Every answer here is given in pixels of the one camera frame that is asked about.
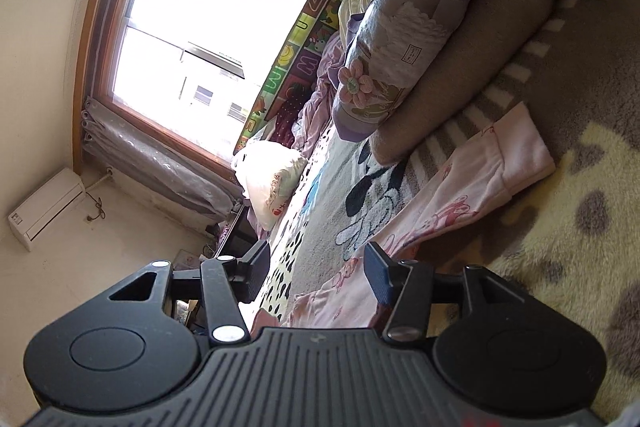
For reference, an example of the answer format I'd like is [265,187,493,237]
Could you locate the wooden framed window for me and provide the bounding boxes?
[72,0,326,172]

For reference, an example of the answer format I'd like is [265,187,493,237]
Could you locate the folded garment with flower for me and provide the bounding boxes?
[331,0,477,142]

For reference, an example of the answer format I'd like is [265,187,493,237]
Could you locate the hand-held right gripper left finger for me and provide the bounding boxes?
[107,238,272,348]

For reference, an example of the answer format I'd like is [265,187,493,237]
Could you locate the white plastic bag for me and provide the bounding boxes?
[231,141,308,232]

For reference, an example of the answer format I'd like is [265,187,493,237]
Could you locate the cartoon mouse printed blanket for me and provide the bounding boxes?
[260,0,640,408]

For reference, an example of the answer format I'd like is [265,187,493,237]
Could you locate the lilac duvet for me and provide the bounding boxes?
[247,32,351,240]

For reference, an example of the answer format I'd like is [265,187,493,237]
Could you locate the pink printed pants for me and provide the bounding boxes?
[280,101,557,328]

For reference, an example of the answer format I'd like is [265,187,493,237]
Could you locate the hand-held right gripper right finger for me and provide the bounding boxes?
[364,241,538,344]

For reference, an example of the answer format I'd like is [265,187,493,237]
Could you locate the white air conditioner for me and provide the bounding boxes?
[7,167,87,253]

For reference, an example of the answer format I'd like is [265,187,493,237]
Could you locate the grey sheer curtain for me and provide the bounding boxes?
[81,96,246,224]

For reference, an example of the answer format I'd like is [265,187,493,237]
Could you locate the colourful alphabet play mat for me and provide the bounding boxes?
[234,0,357,155]

